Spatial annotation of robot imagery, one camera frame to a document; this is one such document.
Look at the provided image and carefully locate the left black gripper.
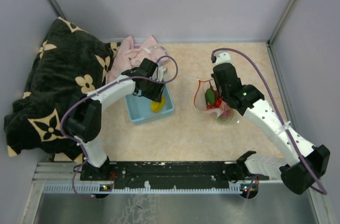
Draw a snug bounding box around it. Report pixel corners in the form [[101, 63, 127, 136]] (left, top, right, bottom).
[[141, 76, 166, 103]]

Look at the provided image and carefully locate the yellow starfruit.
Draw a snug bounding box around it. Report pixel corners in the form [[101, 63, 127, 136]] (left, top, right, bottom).
[[151, 96, 166, 113]]

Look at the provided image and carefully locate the purple grape bunch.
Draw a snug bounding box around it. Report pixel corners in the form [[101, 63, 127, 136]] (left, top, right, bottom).
[[220, 109, 234, 118]]

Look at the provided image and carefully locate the red strawberry bunch with leaves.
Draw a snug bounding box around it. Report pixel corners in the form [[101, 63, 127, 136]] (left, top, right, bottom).
[[205, 82, 222, 109]]

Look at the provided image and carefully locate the green grape bunch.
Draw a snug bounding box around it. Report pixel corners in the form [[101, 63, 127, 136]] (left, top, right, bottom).
[[216, 116, 232, 124]]

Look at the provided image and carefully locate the clear zip top bag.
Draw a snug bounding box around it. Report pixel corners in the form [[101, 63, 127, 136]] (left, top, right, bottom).
[[193, 79, 240, 125]]

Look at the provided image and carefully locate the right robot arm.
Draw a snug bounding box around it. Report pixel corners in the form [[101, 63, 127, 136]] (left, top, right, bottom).
[[211, 63, 330, 195]]

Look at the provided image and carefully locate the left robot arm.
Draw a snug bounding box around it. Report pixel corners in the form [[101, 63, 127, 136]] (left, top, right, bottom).
[[60, 58, 167, 180]]

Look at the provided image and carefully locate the light blue plastic basket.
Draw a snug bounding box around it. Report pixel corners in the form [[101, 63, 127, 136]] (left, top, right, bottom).
[[125, 85, 175, 125]]

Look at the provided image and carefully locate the pink cloth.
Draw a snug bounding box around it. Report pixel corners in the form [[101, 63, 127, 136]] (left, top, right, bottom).
[[106, 36, 169, 83]]

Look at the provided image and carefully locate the black floral plush blanket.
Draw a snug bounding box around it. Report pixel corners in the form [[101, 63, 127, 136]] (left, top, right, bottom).
[[4, 17, 121, 160]]

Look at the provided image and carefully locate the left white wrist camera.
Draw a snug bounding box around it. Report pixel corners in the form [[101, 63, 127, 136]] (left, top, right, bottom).
[[151, 66, 167, 81]]

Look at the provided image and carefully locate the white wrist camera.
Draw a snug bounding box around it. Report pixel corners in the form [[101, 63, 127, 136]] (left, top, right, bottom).
[[210, 50, 231, 66], [151, 66, 167, 81]]

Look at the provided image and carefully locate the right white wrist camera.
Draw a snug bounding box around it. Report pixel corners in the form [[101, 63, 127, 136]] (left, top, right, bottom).
[[210, 50, 231, 66]]

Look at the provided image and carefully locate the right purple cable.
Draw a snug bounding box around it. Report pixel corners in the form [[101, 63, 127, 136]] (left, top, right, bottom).
[[212, 47, 328, 200]]

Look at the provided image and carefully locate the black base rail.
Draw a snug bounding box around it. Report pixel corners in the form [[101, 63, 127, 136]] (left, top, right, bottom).
[[80, 161, 251, 189]]

